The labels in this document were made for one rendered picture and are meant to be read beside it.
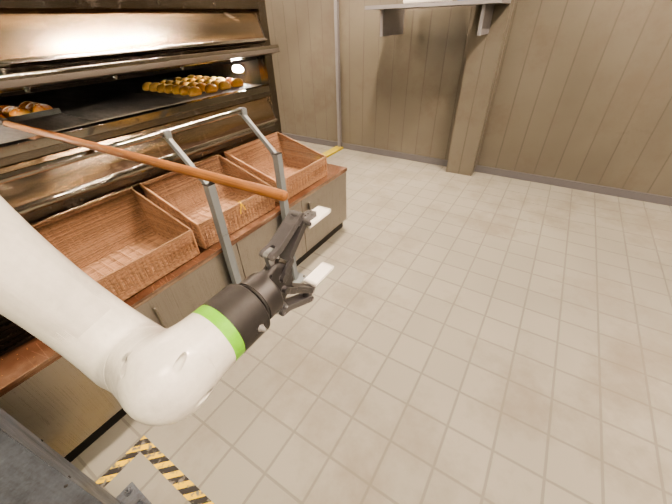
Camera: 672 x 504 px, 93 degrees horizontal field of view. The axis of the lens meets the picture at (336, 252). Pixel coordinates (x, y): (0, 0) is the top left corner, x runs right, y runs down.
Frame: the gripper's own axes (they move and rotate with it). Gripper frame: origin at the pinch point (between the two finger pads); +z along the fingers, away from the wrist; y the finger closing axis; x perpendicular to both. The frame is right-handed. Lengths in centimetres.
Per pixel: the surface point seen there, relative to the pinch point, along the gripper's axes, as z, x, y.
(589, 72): 362, 48, 12
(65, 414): -49, -100, 90
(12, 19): 19, -156, -40
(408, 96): 362, -125, 44
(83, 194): 10, -154, 30
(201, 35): 102, -152, -31
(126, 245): 14, -144, 60
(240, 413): -4, -56, 120
